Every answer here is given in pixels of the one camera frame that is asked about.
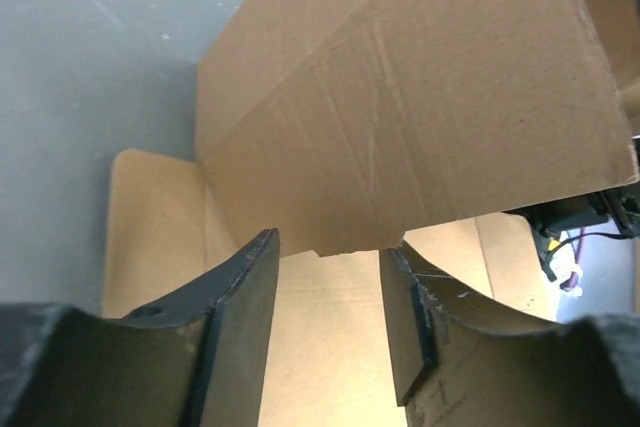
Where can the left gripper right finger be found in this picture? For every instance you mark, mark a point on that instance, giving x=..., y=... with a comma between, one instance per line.
x=460, y=358

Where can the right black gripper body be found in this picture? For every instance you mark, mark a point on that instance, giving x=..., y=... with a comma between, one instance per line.
x=620, y=204

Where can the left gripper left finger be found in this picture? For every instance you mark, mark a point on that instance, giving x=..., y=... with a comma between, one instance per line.
x=194, y=357

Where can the brown cardboard box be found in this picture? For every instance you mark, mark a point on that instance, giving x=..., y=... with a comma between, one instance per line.
x=345, y=124

